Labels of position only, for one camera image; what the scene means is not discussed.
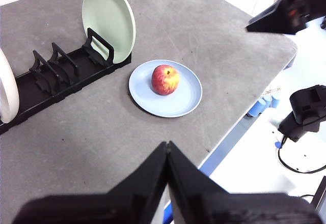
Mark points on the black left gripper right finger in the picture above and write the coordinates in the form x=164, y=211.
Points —
x=229, y=208

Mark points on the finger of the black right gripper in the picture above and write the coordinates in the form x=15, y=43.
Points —
x=272, y=20

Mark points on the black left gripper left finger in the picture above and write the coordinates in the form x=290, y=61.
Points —
x=114, y=208

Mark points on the blue plate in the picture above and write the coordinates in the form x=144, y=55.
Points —
x=178, y=101

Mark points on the red yellow apple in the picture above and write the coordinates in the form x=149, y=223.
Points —
x=165, y=80

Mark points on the black plate rack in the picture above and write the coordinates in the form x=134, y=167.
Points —
x=63, y=86

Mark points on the white plate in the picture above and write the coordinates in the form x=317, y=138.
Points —
x=10, y=91

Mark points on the green plate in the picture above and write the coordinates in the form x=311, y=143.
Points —
x=109, y=17

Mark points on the blue cylinder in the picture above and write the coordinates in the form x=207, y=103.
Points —
x=258, y=108
x=275, y=100

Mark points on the black camera on stand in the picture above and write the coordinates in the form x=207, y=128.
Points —
x=303, y=112

